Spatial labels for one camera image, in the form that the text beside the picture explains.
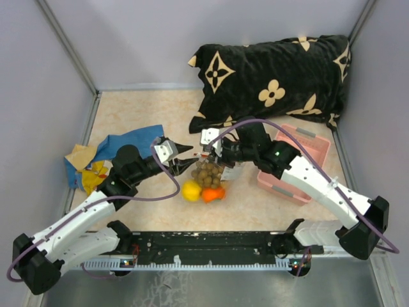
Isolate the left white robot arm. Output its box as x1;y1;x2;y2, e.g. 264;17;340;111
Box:
9;137;197;295

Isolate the yellow blue cartoon bag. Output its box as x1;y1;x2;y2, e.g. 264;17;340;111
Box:
64;144;112;196

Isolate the orange persimmon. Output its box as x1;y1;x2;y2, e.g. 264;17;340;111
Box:
201;187;226;203

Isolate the yellow lemon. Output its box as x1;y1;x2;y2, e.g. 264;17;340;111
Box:
181;180;202;201

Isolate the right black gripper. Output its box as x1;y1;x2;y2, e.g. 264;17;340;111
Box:
207;137;257;169

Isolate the clear zip top bag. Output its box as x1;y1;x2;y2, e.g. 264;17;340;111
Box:
181;153;243;203

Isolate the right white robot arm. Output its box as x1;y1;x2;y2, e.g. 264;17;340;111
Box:
209;118;389;260

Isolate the pink plastic basket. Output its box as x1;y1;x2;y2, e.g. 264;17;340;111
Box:
257;124;330;206

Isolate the brown longan bunch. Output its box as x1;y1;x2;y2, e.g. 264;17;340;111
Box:
191;161;228;189

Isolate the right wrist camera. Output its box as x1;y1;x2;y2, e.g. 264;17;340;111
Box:
200;128;222;157

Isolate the blue cloth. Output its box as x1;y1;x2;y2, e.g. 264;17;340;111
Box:
63;124;166;188

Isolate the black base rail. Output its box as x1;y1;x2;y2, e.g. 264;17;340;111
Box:
104;232;304;265

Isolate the black floral pillow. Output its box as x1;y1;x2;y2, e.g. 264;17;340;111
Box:
188;35;351;134

